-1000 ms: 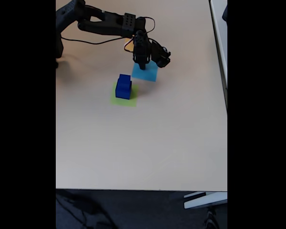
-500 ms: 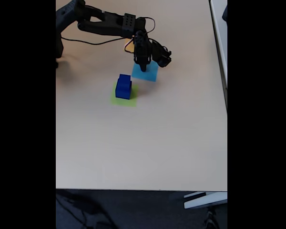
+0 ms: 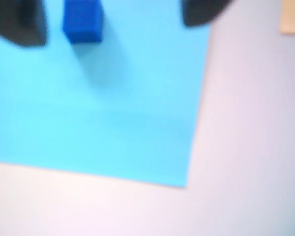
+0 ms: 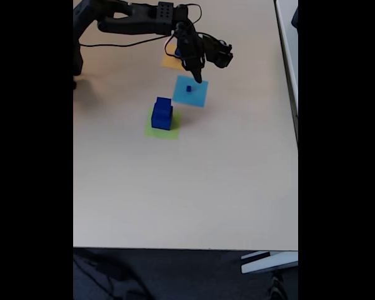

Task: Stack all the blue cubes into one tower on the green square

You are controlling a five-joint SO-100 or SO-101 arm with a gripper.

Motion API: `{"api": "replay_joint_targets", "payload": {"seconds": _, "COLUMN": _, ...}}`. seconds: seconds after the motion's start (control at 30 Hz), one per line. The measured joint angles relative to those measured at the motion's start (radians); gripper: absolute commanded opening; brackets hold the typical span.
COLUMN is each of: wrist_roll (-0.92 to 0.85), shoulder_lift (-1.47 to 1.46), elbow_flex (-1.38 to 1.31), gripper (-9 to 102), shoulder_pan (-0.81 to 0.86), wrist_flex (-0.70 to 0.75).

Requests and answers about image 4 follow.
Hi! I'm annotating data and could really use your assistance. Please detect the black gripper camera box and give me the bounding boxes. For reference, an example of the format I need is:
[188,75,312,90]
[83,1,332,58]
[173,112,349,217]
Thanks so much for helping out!
[202,37,234,69]

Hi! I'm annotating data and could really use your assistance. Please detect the blue paper square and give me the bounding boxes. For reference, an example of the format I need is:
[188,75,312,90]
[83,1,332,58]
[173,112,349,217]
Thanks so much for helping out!
[171,75,209,108]

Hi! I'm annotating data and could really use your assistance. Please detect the orange paper square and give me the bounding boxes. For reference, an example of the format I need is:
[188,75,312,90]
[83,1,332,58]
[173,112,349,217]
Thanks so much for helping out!
[161,43,185,70]

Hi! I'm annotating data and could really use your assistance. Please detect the green paper square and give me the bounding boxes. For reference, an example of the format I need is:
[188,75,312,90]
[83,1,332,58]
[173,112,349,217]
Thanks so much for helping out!
[144,107,183,141]

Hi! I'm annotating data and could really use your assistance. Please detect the white table foot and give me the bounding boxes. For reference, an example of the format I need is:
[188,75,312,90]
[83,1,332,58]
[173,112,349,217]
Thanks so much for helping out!
[240,251,299,275]

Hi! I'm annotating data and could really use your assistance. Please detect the large blue cube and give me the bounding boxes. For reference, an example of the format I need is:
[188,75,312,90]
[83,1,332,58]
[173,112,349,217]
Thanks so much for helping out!
[151,106,174,131]

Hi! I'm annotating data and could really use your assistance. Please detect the medium blue cube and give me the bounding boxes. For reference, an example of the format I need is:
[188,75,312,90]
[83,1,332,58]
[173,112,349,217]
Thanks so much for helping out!
[154,96,173,117]

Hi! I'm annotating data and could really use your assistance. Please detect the black floor cables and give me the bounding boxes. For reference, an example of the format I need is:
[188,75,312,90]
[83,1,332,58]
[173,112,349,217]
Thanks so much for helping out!
[73,249,151,300]

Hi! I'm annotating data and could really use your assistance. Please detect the thin arm servo wire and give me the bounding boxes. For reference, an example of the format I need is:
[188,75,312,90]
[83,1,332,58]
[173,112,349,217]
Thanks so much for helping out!
[164,34,184,60]

